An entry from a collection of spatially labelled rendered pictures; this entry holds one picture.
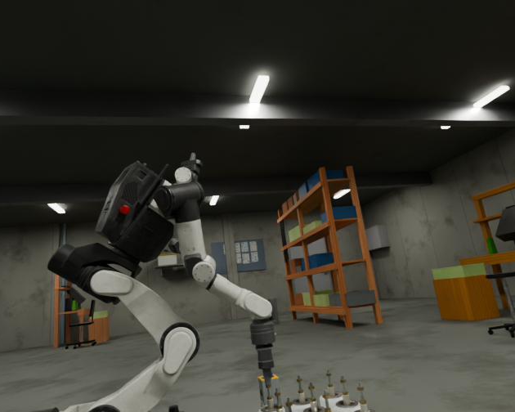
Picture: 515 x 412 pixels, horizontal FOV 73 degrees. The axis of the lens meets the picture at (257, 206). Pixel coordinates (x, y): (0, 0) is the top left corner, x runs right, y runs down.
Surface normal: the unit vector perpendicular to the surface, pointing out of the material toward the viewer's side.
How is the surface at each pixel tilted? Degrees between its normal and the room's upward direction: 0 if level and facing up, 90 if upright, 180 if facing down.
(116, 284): 90
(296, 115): 90
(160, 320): 90
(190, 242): 109
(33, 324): 90
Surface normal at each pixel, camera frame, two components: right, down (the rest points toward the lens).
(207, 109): 0.23, -0.26
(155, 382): 0.05, 0.13
